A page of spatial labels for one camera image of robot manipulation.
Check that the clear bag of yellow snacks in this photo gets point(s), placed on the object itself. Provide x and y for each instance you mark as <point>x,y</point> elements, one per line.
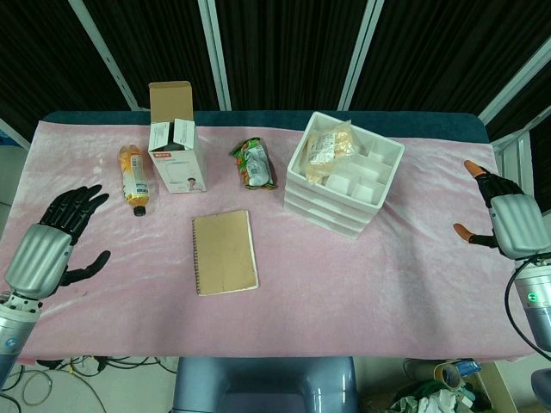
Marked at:
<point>323,150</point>

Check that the white drawer organizer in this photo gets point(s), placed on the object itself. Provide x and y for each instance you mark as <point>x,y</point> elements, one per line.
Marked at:
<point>327,199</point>

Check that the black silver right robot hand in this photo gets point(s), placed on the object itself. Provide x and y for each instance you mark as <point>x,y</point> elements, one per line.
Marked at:
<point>516,223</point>

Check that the green orange snack packet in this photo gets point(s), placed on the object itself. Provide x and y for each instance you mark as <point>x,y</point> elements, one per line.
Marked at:
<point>254,165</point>

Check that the open white cardboard box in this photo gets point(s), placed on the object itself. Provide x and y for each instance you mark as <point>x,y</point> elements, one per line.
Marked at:
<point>181,172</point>

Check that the brown spiral notebook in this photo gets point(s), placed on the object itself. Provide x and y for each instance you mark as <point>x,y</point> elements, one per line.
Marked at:
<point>224,254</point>

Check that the blue plastic packet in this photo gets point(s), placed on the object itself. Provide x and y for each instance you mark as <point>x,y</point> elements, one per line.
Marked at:
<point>469,368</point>

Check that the black curtain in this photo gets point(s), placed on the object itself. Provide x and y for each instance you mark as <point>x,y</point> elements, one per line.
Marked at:
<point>280,51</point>

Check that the green white cloth pile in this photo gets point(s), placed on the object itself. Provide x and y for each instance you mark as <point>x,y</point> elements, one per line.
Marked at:
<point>430,400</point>

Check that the orange juice bottle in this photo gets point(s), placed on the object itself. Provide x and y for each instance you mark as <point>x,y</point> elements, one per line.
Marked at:
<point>134,176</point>

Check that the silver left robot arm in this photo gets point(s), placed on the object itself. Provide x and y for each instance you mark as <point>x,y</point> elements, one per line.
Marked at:
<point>13,327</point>

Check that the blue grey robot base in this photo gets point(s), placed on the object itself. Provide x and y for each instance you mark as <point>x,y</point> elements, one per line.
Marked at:
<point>258,383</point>

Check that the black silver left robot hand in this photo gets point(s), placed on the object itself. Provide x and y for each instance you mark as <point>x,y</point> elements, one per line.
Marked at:
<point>39,254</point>

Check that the white metal frame post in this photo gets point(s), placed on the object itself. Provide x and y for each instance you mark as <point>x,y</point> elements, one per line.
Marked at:
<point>359,56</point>
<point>215,56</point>
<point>516,75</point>
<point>107,56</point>

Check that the pink table cloth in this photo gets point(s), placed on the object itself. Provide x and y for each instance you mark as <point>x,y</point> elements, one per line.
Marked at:
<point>344,292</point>

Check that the brown tape roll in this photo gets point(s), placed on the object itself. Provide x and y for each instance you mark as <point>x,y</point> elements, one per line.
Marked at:
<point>437,373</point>

